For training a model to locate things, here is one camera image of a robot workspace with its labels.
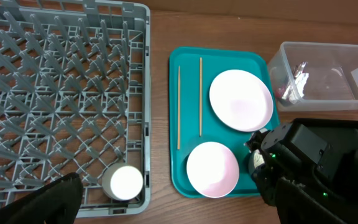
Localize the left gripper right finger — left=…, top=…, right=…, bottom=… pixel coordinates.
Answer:
left=275, top=179, right=353, bottom=224

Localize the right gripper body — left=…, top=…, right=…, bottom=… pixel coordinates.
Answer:
left=246, top=122, right=328, bottom=205

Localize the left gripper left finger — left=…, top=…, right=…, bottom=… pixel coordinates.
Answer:
left=0, top=172, right=83, bottom=223

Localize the grey bowl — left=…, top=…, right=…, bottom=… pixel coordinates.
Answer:
left=247, top=150, right=265, bottom=175

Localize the red snack wrapper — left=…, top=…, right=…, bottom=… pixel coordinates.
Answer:
left=275, top=62, right=310, bottom=106

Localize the white cup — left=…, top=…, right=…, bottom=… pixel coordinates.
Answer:
left=102, top=162, right=144, bottom=201

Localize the small white plate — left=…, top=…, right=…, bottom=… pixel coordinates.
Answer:
left=186, top=142, right=240, bottom=198

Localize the wooden chopstick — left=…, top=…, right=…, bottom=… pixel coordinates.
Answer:
left=199, top=57, right=203, bottom=137
left=177, top=66, right=181, bottom=150

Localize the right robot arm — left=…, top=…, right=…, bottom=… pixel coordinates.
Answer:
left=247, top=118, right=358, bottom=223

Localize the black waste tray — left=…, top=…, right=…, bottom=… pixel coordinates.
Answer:
left=291, top=118, right=358, bottom=149

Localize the large white plate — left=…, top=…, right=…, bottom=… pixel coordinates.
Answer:
left=209, top=69, right=273, bottom=132

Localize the clear plastic bin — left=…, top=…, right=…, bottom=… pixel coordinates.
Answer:
left=268, top=42, right=358, bottom=111

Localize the grey dish rack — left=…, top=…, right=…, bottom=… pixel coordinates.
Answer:
left=0, top=0, right=151, bottom=217

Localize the teal serving tray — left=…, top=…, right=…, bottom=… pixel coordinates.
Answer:
left=169, top=47, right=272, bottom=198

